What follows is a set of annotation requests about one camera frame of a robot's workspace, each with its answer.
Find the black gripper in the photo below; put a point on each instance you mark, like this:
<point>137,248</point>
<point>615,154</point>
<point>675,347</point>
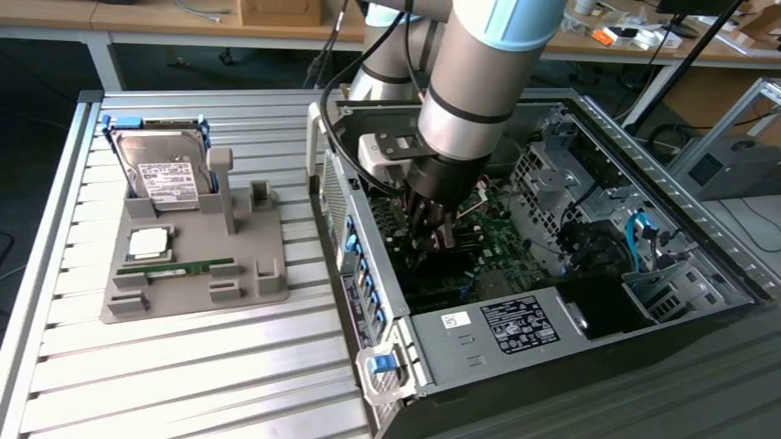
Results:
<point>448,183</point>

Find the graphics card with metal bracket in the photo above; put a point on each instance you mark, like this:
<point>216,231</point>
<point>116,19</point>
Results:
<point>432,274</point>

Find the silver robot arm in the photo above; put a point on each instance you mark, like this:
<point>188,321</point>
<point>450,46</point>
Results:
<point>475,68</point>

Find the metal socket cover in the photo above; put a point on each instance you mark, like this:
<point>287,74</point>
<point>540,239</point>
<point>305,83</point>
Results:
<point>474,201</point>

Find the green motherboard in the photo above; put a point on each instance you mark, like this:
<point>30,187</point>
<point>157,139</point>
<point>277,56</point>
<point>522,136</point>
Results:
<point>506,238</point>

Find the perforated metal drive cage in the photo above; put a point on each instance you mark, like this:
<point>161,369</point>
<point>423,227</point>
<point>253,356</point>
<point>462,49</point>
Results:
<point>543,174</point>

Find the silver chipset heatsink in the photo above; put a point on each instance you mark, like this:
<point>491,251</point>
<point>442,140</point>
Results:
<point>495,283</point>

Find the grey power supply unit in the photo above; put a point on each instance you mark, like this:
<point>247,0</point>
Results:
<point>439,356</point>

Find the orange box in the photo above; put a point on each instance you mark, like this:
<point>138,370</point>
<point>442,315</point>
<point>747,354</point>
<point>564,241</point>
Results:
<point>603,36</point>

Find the blue case latch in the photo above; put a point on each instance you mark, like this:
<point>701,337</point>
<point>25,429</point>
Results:
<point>380,364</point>

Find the white cup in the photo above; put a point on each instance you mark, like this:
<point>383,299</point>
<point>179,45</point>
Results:
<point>586,5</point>

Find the metal disk bay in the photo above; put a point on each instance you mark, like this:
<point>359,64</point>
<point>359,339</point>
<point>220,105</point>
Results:
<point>689,288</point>

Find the silver hard disk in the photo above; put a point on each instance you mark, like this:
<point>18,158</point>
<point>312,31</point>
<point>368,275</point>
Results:
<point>164,178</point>

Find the brown cardboard box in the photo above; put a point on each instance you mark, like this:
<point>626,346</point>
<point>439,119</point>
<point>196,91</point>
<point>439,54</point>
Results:
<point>280,11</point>

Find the black slanted pole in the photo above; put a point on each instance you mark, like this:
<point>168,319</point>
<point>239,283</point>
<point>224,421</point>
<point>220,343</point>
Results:
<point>685,64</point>

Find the green RAM stick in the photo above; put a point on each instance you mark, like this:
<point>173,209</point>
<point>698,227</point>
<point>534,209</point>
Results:
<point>183,267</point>

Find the white box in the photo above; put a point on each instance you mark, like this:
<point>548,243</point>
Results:
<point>671,42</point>

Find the open black PC case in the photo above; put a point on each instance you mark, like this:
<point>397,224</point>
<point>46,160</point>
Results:
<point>548,388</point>

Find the grey computer tower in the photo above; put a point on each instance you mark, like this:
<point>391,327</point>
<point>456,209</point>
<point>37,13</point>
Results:
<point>743,174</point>

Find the grey plastic parts rack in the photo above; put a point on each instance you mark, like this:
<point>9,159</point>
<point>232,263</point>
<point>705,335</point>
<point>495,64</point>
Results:
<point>183,292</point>

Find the silver CPU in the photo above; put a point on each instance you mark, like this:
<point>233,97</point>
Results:
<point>146,244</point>

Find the black monitor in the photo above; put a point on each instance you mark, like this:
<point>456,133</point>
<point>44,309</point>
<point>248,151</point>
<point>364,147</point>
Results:
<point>676,5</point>

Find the brown cardboard piece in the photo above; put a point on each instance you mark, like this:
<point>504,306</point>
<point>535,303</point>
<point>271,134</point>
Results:
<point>762,23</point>

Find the wooden desk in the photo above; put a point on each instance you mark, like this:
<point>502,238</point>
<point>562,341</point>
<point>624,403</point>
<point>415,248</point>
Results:
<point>60,20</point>

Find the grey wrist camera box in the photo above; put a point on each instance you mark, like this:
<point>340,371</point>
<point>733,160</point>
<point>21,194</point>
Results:
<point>372,157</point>

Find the aluminium profile frame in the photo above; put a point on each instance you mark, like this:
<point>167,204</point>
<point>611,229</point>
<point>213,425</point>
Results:
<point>770,87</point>

